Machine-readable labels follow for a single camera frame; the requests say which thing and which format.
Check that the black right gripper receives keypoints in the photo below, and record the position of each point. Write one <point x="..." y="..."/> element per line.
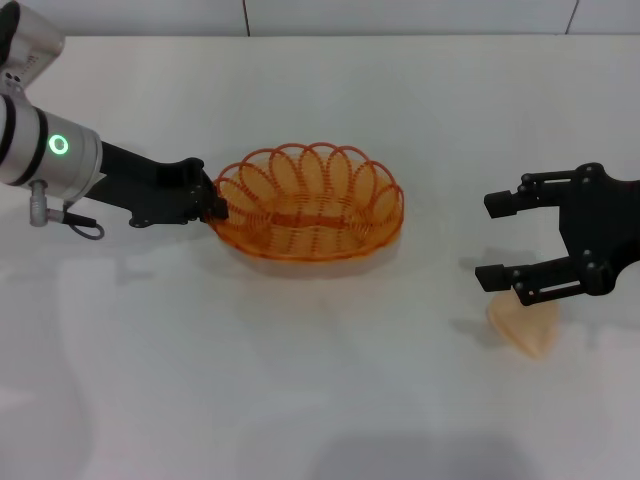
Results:
<point x="605" y="225"/>

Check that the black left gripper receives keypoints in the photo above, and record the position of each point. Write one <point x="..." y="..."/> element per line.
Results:
<point x="145" y="190"/>

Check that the beige bread bun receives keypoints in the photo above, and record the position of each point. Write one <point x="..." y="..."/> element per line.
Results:
<point x="530" y="330"/>

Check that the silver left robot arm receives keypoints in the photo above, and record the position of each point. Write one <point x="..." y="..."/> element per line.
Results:
<point x="45" y="150"/>

